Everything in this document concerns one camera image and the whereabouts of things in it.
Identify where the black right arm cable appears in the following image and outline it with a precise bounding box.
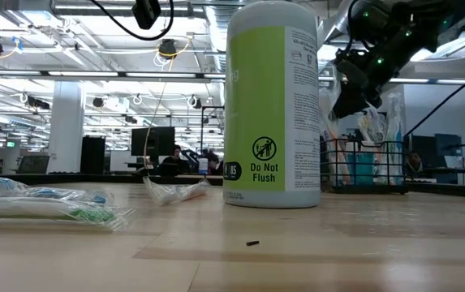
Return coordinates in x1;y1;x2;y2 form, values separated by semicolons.
403;64;465;139

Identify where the blue panel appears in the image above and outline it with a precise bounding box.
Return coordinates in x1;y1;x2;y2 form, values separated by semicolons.
434;132;463;170

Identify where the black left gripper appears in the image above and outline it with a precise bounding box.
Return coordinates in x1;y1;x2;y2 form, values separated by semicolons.
131;0;162;31

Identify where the silver ventilation duct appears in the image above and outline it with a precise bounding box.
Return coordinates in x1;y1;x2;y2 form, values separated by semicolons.
203;3;233;74

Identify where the green white wipes canister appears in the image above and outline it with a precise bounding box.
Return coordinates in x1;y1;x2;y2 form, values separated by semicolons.
222;0;322;210

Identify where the dark grey seat back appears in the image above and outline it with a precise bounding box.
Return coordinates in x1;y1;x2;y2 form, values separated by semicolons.
15;154;50;174

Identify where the blue toothbrush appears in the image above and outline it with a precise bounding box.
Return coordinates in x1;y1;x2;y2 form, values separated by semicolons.
0;174;116;208
319;87;341;135

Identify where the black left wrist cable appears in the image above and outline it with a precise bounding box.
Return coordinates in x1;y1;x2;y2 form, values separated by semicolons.
88;0;175;42

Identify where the long ceiling light strip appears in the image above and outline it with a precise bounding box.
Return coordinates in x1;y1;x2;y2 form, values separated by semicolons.
390;75;465;85
0;69;227;80

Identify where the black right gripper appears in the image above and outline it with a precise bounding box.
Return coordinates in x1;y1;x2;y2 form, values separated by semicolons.
331;48;398;119

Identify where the person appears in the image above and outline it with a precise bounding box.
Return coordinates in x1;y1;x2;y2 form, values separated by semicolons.
406;150;424;175
161;144;192;176

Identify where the black aluminium frame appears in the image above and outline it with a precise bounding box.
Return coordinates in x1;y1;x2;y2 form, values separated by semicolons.
0;172;465;200

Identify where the white pillar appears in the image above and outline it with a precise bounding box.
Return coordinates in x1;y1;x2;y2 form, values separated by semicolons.
46;80;86;174

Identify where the small white cap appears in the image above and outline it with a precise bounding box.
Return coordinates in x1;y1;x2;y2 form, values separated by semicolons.
355;152;376;186

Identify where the green toothbrush in wrapper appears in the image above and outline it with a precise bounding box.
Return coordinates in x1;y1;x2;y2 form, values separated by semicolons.
0;196;132;233

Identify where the black monitor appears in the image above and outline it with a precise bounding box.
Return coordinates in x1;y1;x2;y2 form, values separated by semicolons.
410;134;436;170
130;126;176;157

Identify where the black cabinet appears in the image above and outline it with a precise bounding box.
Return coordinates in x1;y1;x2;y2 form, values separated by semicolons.
80;135;106;175

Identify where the black wire basket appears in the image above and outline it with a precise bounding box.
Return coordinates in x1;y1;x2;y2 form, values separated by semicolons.
320;139;411;195

